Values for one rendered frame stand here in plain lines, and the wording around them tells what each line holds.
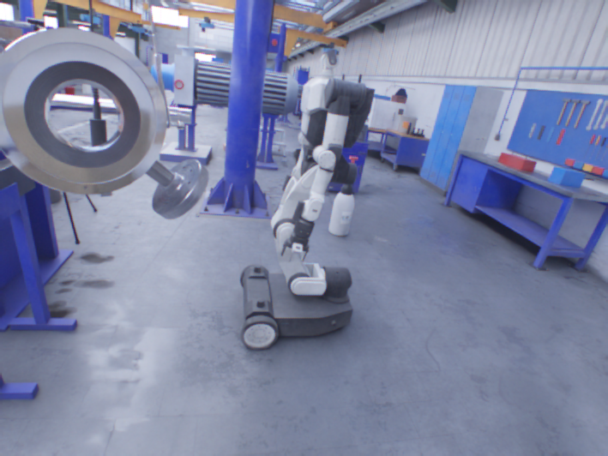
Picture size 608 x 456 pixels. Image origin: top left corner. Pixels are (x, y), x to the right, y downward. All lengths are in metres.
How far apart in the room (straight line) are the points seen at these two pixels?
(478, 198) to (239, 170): 3.20
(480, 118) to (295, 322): 4.85
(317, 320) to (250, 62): 2.37
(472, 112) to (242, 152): 3.80
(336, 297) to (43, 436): 1.47
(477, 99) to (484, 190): 1.59
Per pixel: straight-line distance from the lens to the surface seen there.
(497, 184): 5.10
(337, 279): 1.97
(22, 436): 1.76
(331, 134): 1.44
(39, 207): 2.66
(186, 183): 1.04
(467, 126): 5.90
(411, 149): 7.24
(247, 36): 3.37
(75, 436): 1.69
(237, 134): 3.40
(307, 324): 1.91
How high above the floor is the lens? 1.33
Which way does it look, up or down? 24 degrees down
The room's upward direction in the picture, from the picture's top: 10 degrees clockwise
